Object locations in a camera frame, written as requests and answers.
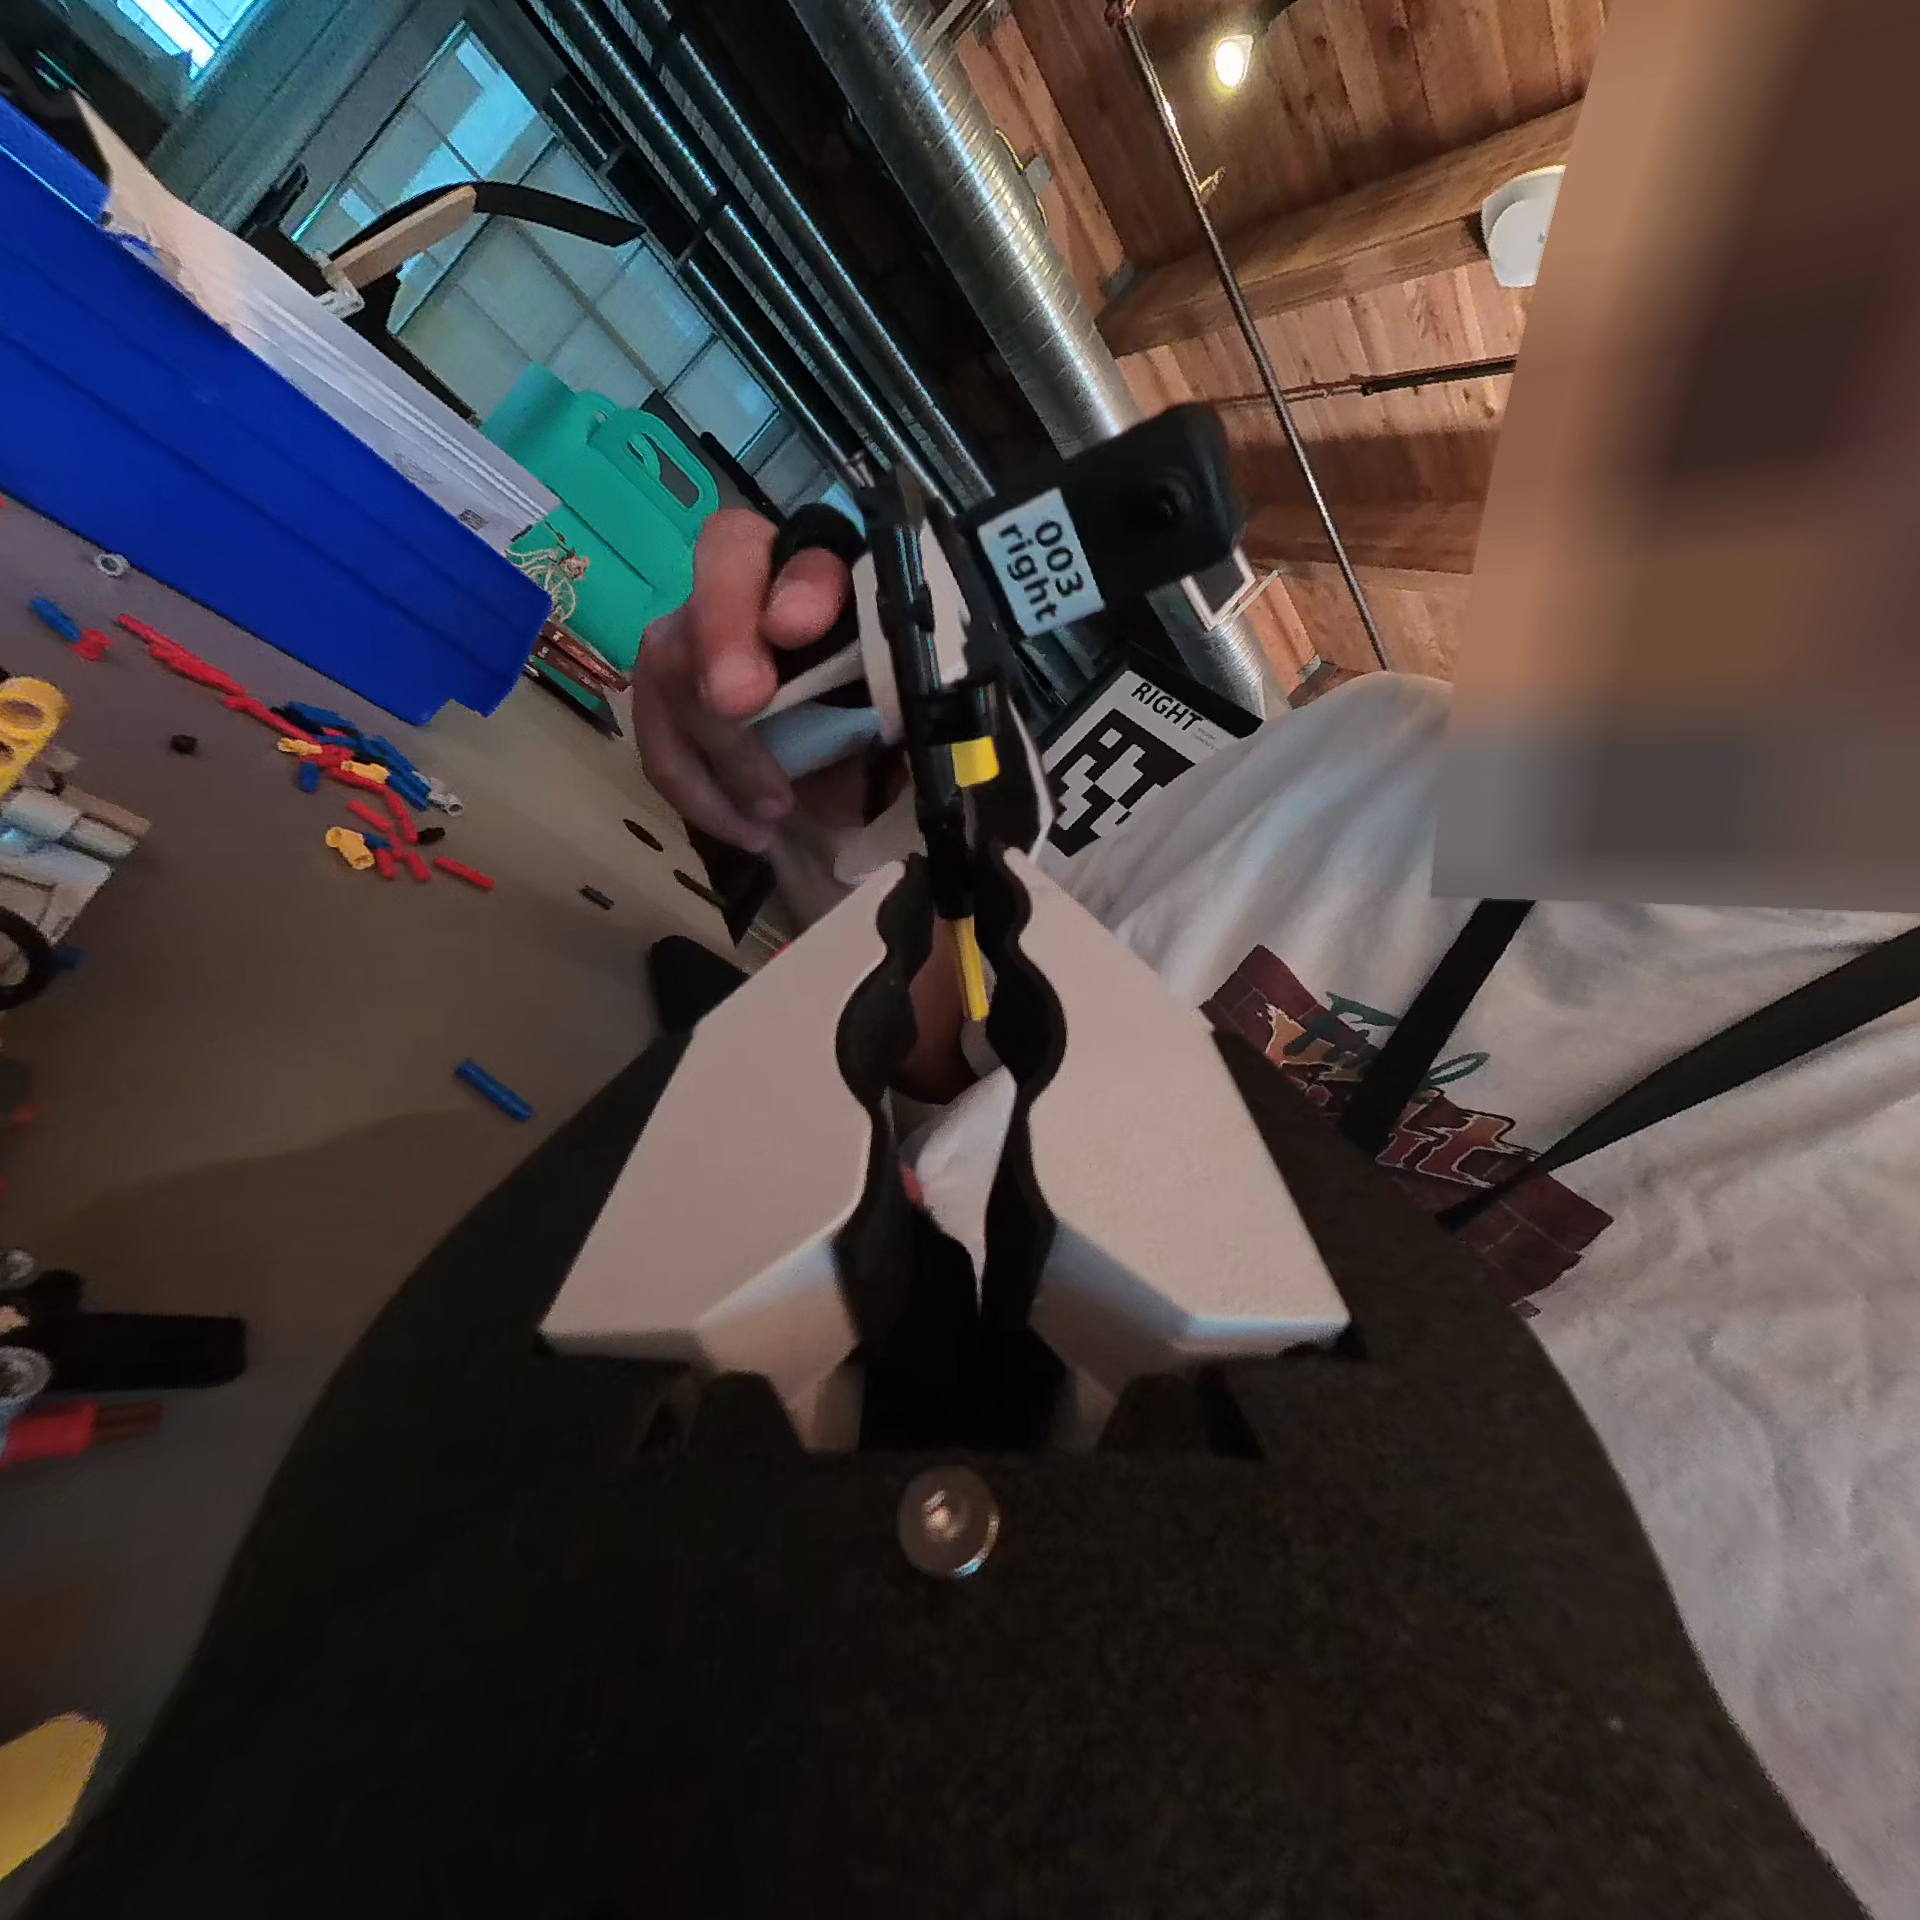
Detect white paper bags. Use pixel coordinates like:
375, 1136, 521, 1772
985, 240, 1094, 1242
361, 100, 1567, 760
69, 94, 559, 533

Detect black ceiling track rail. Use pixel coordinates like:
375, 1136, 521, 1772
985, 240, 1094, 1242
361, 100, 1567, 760
1197, 354, 1521, 406

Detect wide metal ventilation duct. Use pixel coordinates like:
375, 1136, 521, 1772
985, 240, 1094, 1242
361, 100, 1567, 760
782, 0, 1295, 715

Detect black lego beam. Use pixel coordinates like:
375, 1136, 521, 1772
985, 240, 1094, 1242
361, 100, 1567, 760
27, 1307, 252, 1400

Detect yellow lego panel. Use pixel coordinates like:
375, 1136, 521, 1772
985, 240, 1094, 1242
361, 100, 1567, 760
0, 1715, 110, 1885

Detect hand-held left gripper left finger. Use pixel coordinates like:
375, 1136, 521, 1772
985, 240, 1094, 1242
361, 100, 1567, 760
539, 863, 917, 1454

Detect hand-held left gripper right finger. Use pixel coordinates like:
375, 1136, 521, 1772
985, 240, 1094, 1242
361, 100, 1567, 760
983, 848, 1355, 1454

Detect pile of small lego pieces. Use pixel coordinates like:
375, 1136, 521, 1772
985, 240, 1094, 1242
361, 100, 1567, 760
26, 594, 498, 897

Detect blue plastic bin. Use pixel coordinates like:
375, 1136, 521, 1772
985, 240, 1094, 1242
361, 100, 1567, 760
0, 94, 554, 726

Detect rusty ceiling pipe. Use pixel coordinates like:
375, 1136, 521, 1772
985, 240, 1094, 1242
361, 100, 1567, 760
1110, 0, 1396, 674

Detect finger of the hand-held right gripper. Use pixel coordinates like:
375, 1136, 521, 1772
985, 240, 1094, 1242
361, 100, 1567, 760
928, 514, 1053, 863
836, 514, 909, 751

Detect wooden board on black arm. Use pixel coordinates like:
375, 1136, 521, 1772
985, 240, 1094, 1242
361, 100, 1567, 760
329, 181, 649, 303

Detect person's right hand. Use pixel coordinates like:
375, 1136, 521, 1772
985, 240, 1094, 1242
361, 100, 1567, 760
630, 508, 862, 856

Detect white ceiling device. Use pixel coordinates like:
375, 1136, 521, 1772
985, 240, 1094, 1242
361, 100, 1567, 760
1478, 163, 1573, 289

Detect black-white marker sign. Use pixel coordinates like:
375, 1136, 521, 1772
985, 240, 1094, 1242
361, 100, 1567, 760
1034, 665, 1266, 861

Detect partly built lego car chassis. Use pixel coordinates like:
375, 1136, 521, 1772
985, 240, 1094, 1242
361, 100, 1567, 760
0, 674, 171, 1478

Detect teal plastic container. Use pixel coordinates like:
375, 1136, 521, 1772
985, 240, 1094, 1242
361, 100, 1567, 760
477, 363, 724, 680

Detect small black yellow lego assembly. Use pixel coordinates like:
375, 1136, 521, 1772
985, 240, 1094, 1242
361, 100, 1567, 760
876, 467, 1004, 1024

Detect white printed t-shirt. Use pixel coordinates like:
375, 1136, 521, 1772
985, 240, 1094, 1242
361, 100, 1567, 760
899, 674, 1920, 1920

